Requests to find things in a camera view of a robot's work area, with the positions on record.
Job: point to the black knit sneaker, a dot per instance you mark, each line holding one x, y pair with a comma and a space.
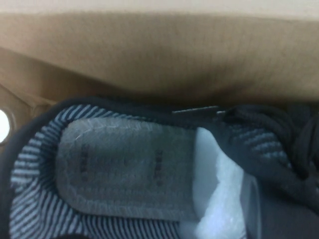
124, 161

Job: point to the brown cardboard shoe box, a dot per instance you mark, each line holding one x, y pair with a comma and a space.
149, 49

